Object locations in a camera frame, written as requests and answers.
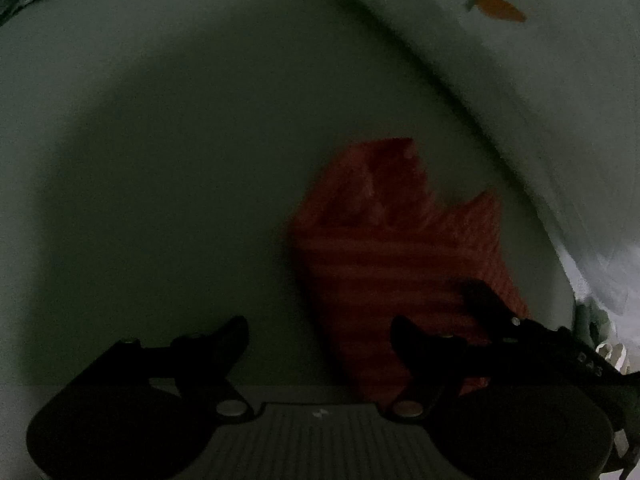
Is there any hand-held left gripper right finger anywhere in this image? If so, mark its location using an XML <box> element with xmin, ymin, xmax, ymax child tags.
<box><xmin>389</xmin><ymin>315</ymin><xmax>506</xmax><ymax>421</ymax></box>

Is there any carrot printed sheet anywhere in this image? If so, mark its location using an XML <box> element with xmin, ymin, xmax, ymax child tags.
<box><xmin>295</xmin><ymin>0</ymin><xmax>640</xmax><ymax>321</ymax></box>

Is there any red checkered garment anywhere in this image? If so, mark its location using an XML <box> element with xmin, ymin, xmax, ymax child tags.
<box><xmin>291</xmin><ymin>137</ymin><xmax>532</xmax><ymax>403</ymax></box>

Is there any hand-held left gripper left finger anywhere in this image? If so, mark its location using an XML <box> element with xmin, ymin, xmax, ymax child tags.
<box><xmin>98</xmin><ymin>315</ymin><xmax>251</xmax><ymax>420</ymax></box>

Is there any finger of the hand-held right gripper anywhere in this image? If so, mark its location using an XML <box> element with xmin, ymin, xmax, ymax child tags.
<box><xmin>459</xmin><ymin>280</ymin><xmax>527</xmax><ymax>344</ymax></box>

